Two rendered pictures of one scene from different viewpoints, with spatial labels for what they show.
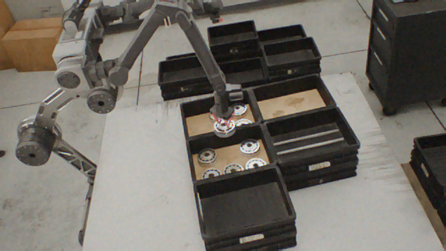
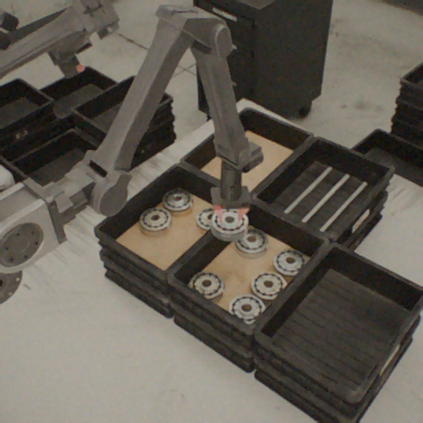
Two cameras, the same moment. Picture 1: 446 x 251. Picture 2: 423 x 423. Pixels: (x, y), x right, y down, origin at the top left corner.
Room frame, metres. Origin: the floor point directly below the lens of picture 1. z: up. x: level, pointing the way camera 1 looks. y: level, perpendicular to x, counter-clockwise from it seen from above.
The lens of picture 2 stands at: (0.78, 0.90, 2.26)
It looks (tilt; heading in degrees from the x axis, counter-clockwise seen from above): 45 degrees down; 314
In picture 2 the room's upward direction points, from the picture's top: 3 degrees counter-clockwise
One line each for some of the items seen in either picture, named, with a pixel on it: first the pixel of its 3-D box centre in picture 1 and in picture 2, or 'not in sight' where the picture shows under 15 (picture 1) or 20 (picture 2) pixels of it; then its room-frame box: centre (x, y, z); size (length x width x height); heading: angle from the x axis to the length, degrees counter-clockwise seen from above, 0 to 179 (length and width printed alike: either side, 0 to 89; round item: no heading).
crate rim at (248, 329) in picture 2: (229, 153); (249, 260); (1.48, -0.02, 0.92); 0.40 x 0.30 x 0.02; 93
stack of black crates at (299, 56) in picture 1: (290, 74); (128, 140); (2.73, -0.61, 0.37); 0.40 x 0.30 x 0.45; 87
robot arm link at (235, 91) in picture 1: (228, 88); (241, 154); (1.56, -0.07, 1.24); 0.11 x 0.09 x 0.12; 87
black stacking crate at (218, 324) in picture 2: (231, 160); (249, 272); (1.48, -0.02, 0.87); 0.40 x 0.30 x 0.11; 93
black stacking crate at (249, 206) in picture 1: (243, 208); (340, 325); (1.18, -0.03, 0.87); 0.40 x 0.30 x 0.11; 93
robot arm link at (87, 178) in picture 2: (116, 71); (91, 189); (1.58, 0.39, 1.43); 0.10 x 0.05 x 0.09; 87
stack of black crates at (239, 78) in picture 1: (240, 88); (64, 188); (2.75, -0.21, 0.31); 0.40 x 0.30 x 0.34; 87
